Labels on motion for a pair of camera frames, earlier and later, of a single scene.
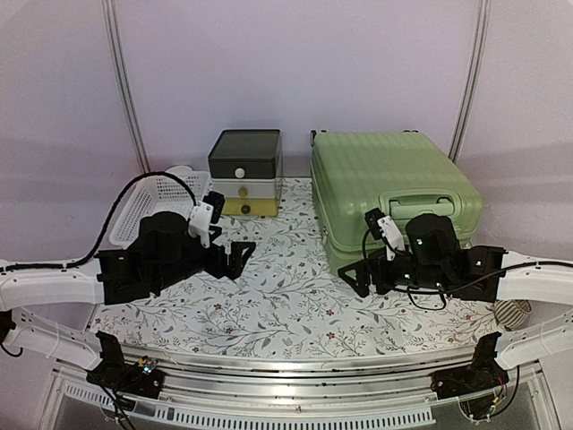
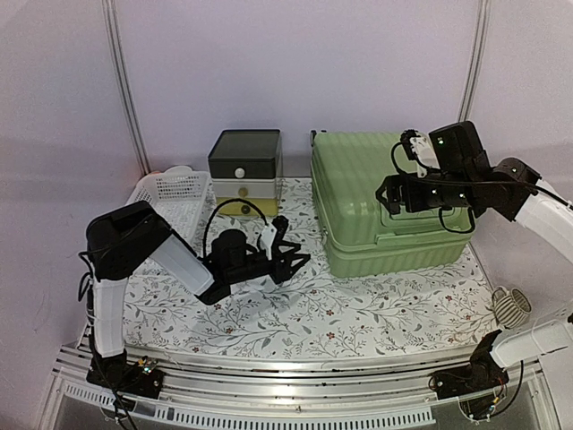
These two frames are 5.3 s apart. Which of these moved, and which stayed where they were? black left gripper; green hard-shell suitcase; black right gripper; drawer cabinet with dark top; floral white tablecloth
Moved: black left gripper; black right gripper
Stayed: drawer cabinet with dark top; green hard-shell suitcase; floral white tablecloth
